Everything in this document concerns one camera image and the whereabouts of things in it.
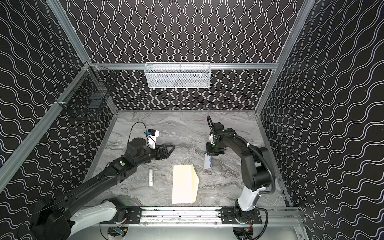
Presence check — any blue bordered white letter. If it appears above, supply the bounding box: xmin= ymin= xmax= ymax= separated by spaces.
xmin=203 ymin=152 xmax=213 ymax=170

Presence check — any cream yellow envelope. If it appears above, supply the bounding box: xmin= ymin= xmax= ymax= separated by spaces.
xmin=172 ymin=165 xmax=199 ymax=204

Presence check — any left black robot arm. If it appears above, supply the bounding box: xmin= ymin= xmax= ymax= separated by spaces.
xmin=27 ymin=138 xmax=175 ymax=240

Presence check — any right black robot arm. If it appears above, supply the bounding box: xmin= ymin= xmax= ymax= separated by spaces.
xmin=206 ymin=117 xmax=276 ymax=223

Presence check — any white glue stick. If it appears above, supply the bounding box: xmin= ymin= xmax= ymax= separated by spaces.
xmin=149 ymin=169 xmax=154 ymax=187

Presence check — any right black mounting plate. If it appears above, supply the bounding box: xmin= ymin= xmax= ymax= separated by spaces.
xmin=218 ymin=207 xmax=263 ymax=225

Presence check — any black mounting plate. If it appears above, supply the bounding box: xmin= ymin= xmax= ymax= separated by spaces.
xmin=101 ymin=207 xmax=143 ymax=225
xmin=218 ymin=207 xmax=263 ymax=225

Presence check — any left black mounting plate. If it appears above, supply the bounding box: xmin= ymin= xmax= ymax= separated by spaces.
xmin=101 ymin=207 xmax=143 ymax=225

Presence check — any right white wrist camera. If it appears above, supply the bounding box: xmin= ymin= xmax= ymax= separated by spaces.
xmin=209 ymin=134 xmax=215 ymax=145

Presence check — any right black corrugated cable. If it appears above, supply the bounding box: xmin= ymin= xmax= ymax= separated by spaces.
xmin=206 ymin=115 xmax=277 ymax=194

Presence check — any left thin black cable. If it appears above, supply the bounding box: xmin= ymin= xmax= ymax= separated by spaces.
xmin=127 ymin=121 xmax=157 ymax=148

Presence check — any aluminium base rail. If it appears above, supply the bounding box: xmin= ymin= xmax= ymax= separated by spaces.
xmin=59 ymin=205 xmax=304 ymax=228

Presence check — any white wire mesh basket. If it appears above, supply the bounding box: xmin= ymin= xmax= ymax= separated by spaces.
xmin=144 ymin=62 xmax=212 ymax=89

